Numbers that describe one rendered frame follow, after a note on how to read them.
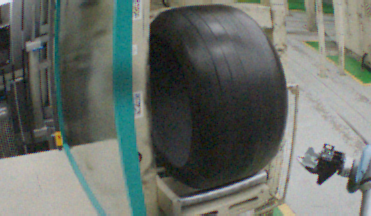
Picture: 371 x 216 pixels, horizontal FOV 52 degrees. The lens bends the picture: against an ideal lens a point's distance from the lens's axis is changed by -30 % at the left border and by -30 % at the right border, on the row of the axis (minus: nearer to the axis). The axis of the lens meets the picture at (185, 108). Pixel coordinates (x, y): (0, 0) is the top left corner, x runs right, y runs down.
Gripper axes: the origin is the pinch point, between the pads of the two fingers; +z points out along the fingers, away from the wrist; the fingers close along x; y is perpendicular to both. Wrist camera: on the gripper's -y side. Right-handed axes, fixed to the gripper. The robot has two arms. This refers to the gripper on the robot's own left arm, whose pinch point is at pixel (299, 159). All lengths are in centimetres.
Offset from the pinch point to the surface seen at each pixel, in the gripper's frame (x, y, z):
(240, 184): 7.9, -10.6, 18.7
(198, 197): 19.2, -8.1, 28.5
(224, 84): 9.9, 31.2, 24.9
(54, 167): 60, 42, 44
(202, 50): 5.2, 36.5, 32.6
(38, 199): 74, 48, 40
